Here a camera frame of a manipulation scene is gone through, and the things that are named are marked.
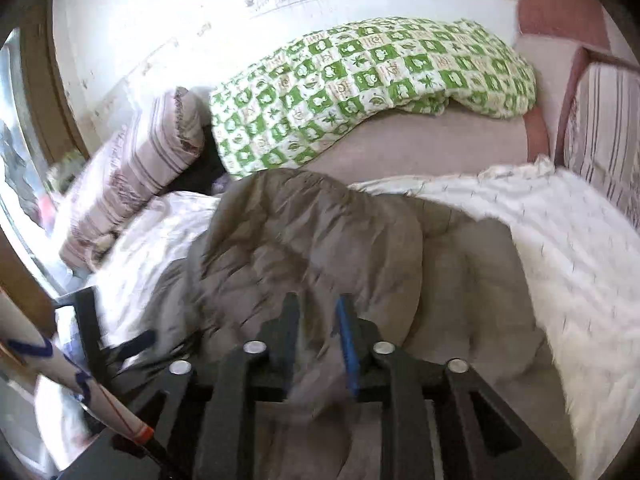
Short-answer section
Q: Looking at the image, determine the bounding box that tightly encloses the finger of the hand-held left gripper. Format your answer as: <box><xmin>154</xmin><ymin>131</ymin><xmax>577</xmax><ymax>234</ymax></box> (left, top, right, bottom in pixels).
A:
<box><xmin>102</xmin><ymin>329</ymin><xmax>157</xmax><ymax>363</ymax></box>

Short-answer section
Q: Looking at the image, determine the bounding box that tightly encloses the striped floral bolster cushion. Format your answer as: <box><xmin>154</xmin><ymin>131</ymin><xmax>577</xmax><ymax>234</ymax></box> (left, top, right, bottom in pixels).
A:
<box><xmin>60</xmin><ymin>86</ymin><xmax>207</xmax><ymax>273</ymax></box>

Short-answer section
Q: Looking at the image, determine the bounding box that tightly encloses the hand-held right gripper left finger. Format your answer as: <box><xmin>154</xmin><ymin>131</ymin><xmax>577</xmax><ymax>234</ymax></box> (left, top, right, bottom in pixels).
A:
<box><xmin>90</xmin><ymin>293</ymin><xmax>301</xmax><ymax>480</ymax></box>

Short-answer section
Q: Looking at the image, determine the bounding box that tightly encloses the white stick with blue marks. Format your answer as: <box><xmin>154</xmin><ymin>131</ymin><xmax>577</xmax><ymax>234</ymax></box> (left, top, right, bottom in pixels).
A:
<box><xmin>0</xmin><ymin>287</ymin><xmax>171</xmax><ymax>466</ymax></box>

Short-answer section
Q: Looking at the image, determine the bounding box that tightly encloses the wooden door with glass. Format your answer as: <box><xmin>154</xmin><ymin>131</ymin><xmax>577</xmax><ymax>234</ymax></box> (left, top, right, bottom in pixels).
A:
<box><xmin>0</xmin><ymin>5</ymin><xmax>93</xmax><ymax>341</ymax></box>

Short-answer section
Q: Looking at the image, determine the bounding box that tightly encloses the white patterned bedsheet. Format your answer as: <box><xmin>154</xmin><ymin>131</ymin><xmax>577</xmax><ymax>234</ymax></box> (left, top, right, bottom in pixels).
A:
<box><xmin>92</xmin><ymin>157</ymin><xmax>640</xmax><ymax>480</ymax></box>

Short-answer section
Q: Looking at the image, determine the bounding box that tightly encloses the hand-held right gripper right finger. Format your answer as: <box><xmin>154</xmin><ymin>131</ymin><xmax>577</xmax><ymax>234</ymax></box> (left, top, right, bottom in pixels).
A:
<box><xmin>336</xmin><ymin>294</ymin><xmax>571</xmax><ymax>480</ymax></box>

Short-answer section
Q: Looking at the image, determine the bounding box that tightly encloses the grey-green quilted hooded jacket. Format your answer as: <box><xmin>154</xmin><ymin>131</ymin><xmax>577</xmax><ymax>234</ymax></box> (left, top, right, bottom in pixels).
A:
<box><xmin>182</xmin><ymin>167</ymin><xmax>548</xmax><ymax>480</ymax></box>

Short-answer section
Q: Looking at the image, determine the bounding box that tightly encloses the striped floral flat cushion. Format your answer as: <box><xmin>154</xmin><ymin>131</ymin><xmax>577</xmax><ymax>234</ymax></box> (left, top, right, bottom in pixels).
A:
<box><xmin>562</xmin><ymin>62</ymin><xmax>640</xmax><ymax>221</ymax></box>

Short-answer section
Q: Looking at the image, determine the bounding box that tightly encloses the pink sofa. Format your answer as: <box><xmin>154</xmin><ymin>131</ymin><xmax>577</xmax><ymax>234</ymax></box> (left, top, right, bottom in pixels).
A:
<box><xmin>305</xmin><ymin>0</ymin><xmax>626</xmax><ymax>196</ymax></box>

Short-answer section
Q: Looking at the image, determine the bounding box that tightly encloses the floral print cloth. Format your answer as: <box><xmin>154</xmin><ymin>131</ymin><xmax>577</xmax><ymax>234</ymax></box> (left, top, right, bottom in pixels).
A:
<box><xmin>47</xmin><ymin>152</ymin><xmax>88</xmax><ymax>193</ymax></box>

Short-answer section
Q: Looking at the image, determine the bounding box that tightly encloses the green checked blanket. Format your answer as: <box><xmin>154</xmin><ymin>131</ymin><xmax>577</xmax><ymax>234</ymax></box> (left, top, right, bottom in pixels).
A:
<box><xmin>209</xmin><ymin>16</ymin><xmax>538</xmax><ymax>181</ymax></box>

